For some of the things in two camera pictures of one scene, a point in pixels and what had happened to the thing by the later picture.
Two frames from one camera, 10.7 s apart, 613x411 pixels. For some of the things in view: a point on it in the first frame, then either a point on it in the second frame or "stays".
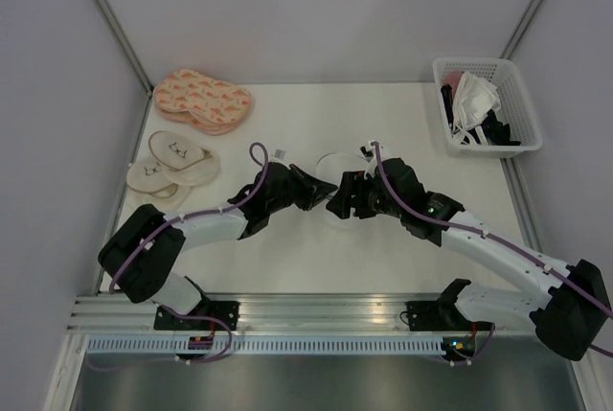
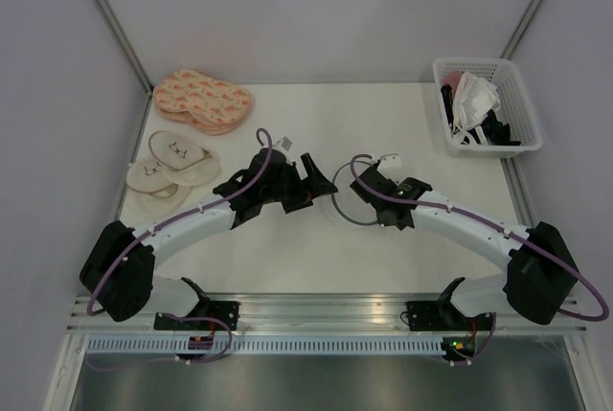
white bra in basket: [475, 99] stays
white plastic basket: [514, 111] stays
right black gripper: [351, 184] to [380, 223]
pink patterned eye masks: [212, 105] stays
